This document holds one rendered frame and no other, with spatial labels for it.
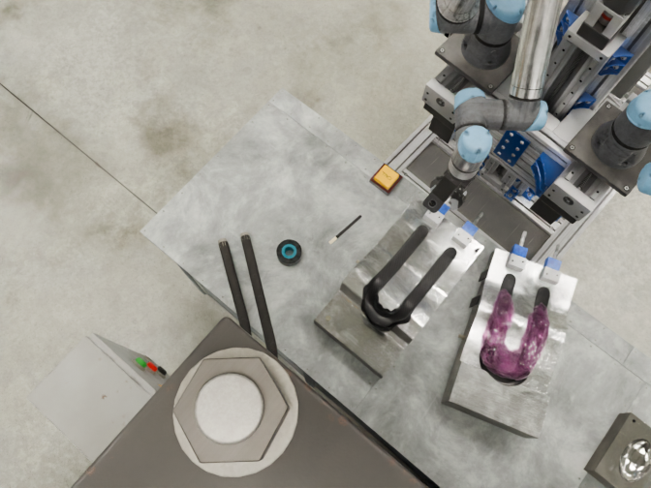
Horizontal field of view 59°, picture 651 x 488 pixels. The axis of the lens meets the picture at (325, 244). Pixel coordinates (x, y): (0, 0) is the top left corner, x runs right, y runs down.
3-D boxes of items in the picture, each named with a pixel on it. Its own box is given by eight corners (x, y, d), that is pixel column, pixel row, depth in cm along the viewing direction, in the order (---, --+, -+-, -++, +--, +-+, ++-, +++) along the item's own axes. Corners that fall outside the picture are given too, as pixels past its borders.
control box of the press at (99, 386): (223, 382, 249) (101, 318, 109) (276, 430, 243) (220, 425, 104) (187, 423, 244) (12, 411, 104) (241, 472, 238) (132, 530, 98)
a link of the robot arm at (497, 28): (515, 45, 169) (532, 14, 157) (470, 44, 169) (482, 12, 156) (512, 12, 173) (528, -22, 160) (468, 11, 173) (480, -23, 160)
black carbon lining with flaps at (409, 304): (418, 224, 180) (424, 213, 171) (460, 256, 177) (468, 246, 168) (349, 308, 172) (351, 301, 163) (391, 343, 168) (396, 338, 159)
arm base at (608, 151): (610, 114, 174) (627, 96, 164) (653, 144, 171) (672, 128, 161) (581, 147, 170) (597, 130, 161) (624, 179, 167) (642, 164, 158)
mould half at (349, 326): (412, 207, 189) (418, 191, 177) (477, 256, 184) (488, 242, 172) (314, 323, 177) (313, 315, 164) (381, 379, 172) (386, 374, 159)
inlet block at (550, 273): (547, 244, 183) (553, 238, 178) (562, 250, 182) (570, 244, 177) (536, 281, 179) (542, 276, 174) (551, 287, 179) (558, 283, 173)
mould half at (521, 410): (490, 253, 185) (501, 242, 174) (570, 284, 182) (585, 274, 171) (440, 403, 170) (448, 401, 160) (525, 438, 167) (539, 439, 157)
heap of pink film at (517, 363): (495, 286, 175) (503, 279, 168) (552, 307, 173) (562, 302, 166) (469, 365, 168) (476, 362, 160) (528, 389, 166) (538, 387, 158)
